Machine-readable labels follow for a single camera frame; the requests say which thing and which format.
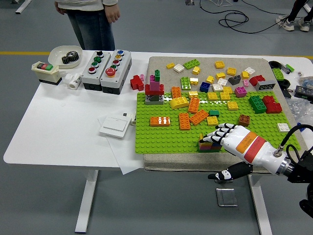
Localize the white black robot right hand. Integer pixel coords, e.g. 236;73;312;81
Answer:
198;123;289;182

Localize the person's left hand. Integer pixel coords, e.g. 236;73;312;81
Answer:
104;4;121;24

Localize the brown toy brick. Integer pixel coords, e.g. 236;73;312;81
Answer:
238;114;250;127

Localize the long lime toy brick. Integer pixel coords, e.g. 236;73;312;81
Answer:
200;133;217;145

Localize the long grey toy brick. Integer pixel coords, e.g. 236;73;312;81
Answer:
255;80;276;92

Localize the red arch toy brick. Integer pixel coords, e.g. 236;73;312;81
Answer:
248;74;266;87

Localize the dark grey sloped toy brick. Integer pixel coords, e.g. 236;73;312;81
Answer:
228;75;242;86

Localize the red toy brick cluster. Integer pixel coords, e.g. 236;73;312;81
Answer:
130;74;145;91

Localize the lime green toy brick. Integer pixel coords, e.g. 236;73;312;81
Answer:
180;77;193;92
271;68;286;81
183;59;201;71

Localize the tall pink toy brick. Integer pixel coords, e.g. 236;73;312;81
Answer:
149;74;161;91

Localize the wide red toy brick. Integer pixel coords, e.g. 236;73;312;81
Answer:
144;84;165;96

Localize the yellow curved toy brick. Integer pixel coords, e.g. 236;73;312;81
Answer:
169;96;189;110

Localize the person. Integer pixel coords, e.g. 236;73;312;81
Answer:
54;0;121;51
275;0;313;32

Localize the grey emergency stop control box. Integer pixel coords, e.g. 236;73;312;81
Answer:
100;49;133;94

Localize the clear plastic bag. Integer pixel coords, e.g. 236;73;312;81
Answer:
287;98;313;127

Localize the white table leg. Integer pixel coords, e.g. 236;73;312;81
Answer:
247;175;273;235
74;169;100;233

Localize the grey four-button control box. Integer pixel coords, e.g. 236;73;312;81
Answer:
81;50;112;92

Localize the grey-brown mat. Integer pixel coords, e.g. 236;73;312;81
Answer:
143;56;313;174

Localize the white plastic tray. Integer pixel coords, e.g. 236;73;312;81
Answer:
47;45;83;70

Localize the black circuit module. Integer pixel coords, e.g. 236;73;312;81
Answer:
294;85;313;100

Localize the white pipe tee fitting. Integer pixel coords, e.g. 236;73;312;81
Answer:
64;72;83;90

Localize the silver black green small tool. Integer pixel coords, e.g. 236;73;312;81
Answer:
280;63;295;74

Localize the clear bag of parts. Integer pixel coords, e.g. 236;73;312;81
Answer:
299;75;313;87

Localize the lime green studded baseplate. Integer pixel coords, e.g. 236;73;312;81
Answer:
134;91;302;154

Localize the white paper sheet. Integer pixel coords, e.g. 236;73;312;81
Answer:
97;111;145;175

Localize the cream red-green switch box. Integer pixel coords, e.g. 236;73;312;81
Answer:
31;61;63;86

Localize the white wall switch panel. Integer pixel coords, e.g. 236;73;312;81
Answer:
99;116;130;140

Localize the black floor cable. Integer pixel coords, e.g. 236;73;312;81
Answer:
199;0;289;34

